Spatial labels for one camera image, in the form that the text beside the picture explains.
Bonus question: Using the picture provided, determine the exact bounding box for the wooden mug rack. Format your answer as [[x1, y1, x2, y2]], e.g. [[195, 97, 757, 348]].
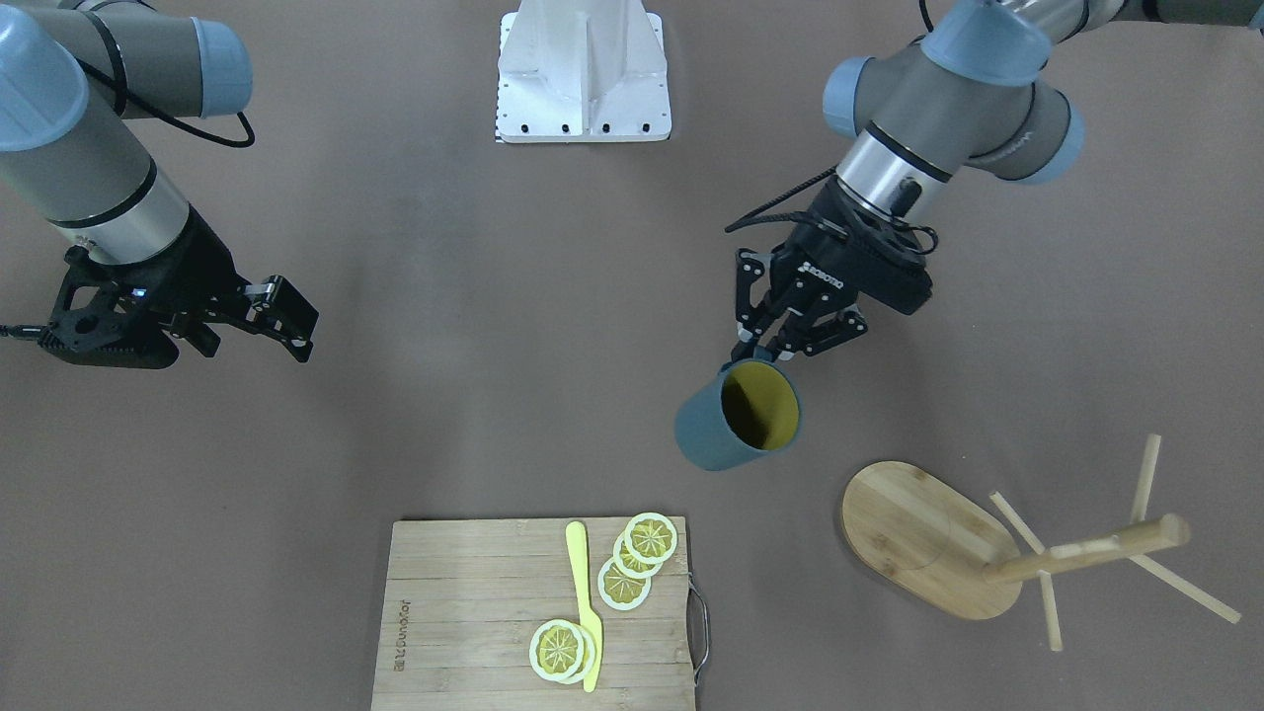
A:
[[838, 434, 1241, 652]]

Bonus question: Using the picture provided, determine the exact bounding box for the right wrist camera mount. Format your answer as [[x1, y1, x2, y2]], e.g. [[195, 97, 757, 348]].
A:
[[35, 245, 182, 369]]

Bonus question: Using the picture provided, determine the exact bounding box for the white pedestal column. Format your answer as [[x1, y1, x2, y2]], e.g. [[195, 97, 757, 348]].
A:
[[494, 1, 672, 144]]

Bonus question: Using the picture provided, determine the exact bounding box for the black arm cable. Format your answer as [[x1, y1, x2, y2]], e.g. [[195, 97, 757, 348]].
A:
[[724, 168, 939, 258]]

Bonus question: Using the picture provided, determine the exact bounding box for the yellow plastic knife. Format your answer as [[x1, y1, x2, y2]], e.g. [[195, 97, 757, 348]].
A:
[[565, 520, 604, 693]]

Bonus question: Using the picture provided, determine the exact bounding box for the dark teal mug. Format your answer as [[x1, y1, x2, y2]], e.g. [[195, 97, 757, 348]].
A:
[[675, 358, 801, 471]]

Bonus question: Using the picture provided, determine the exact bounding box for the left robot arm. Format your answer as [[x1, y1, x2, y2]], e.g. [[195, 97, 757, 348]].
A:
[[731, 1, 1261, 361]]

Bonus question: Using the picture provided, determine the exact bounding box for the wooden cutting board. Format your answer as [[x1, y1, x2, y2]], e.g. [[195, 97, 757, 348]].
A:
[[372, 516, 707, 710]]

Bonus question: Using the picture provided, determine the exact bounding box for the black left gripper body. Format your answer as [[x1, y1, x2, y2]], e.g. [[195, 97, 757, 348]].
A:
[[772, 177, 933, 315]]

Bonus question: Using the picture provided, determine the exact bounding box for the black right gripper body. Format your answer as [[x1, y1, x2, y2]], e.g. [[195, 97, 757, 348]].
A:
[[148, 207, 249, 331]]

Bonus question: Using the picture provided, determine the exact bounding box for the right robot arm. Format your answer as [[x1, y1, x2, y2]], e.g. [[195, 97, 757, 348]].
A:
[[1, 1, 319, 369]]

